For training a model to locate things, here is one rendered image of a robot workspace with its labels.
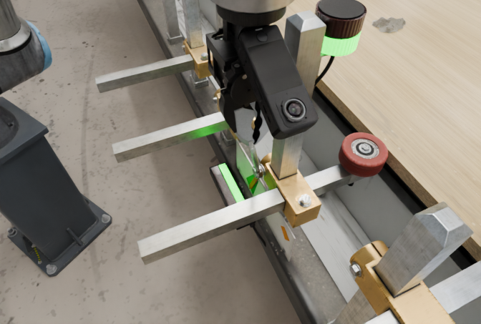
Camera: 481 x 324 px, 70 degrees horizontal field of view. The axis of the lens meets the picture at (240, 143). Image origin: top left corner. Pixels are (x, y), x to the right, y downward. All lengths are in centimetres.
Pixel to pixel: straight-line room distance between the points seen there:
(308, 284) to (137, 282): 91
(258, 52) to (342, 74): 47
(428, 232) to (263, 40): 23
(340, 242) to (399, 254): 47
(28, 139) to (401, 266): 106
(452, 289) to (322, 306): 28
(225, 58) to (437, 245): 27
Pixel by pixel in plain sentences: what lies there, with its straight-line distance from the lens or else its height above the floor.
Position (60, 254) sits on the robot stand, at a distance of 163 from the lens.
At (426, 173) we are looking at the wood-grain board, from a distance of 66.
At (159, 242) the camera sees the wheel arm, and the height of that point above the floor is 86.
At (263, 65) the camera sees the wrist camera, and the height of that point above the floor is 116.
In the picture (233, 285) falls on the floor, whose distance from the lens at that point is 144.
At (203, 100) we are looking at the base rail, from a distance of 101.
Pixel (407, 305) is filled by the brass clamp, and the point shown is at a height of 97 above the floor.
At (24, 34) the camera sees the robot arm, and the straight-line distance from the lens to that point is 113.
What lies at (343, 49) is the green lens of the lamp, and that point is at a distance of 45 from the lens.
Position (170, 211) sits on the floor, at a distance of 161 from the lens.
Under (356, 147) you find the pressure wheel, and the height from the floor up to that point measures 90.
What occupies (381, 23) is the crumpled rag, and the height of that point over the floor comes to 91.
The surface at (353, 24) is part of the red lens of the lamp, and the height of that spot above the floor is 116.
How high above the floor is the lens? 137
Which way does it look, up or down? 49 degrees down
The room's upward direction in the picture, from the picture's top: straight up
